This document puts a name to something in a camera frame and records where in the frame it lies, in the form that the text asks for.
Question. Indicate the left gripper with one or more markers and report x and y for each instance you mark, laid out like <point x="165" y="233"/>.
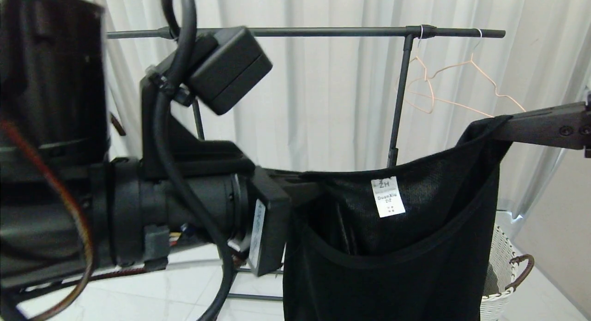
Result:
<point x="203" y="205"/>

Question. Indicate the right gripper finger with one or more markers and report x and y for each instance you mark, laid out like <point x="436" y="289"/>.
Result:
<point x="545" y="127"/>

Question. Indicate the pink clothes hanger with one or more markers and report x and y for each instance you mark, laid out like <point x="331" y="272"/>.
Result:
<point x="485" y="74"/>
<point x="430" y="83"/>

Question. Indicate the black garment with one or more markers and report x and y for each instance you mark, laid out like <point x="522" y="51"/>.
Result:
<point x="392" y="288"/>

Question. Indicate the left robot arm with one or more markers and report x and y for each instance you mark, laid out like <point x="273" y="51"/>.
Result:
<point x="51" y="81"/>

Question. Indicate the black clothes rack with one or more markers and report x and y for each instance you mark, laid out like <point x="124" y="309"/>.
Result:
<point x="323" y="32"/>

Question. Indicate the white laundry basket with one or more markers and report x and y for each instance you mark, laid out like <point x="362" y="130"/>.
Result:
<point x="496" y="284"/>

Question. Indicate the white curtain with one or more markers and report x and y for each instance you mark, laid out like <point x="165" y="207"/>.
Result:
<point x="323" y="104"/>

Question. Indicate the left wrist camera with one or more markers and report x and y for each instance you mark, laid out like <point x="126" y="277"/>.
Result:
<point x="226" y="67"/>

